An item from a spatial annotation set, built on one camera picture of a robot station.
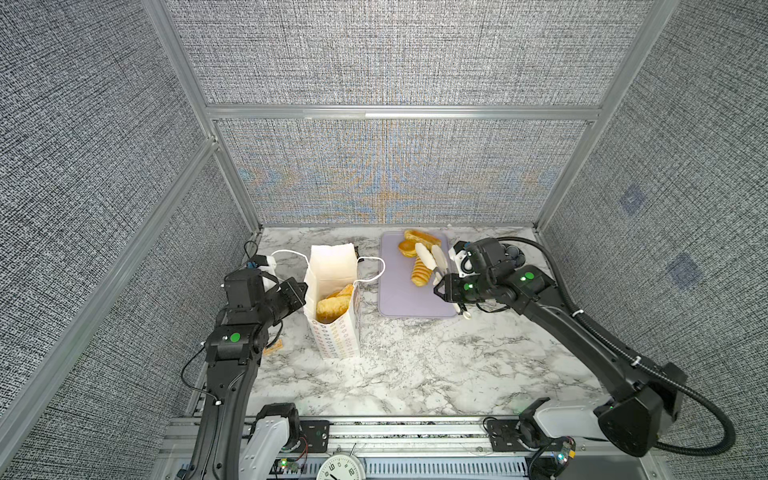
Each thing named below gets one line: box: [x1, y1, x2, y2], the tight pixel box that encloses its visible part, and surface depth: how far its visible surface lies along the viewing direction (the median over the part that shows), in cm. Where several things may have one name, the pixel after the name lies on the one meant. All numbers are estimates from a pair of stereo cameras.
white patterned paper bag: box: [303, 243, 361, 360], surface depth 76 cm
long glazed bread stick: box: [404, 230, 441, 251], surface depth 112 cm
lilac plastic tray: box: [378, 231, 458, 318], surface depth 102 cm
